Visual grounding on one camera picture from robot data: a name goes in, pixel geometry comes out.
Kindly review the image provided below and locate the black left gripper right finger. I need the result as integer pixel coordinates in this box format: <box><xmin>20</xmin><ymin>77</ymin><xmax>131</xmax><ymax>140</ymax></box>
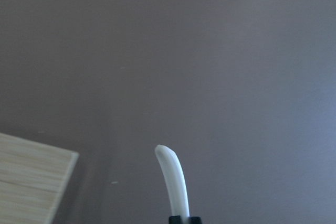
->
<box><xmin>188</xmin><ymin>216</ymin><xmax>202</xmax><ymax>224</ymax></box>

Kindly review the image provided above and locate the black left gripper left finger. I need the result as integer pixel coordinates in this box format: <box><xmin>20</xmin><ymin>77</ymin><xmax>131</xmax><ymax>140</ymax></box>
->
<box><xmin>169</xmin><ymin>216</ymin><xmax>182</xmax><ymax>224</ymax></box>

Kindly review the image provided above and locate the white ceramic spoon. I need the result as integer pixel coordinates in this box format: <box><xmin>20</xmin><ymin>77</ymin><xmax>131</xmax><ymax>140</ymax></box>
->
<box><xmin>155</xmin><ymin>145</ymin><xmax>190</xmax><ymax>223</ymax></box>

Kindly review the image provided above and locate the bamboo cutting board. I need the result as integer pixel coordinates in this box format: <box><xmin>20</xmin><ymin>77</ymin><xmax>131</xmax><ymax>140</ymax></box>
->
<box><xmin>1</xmin><ymin>133</ymin><xmax>79</xmax><ymax>223</ymax></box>

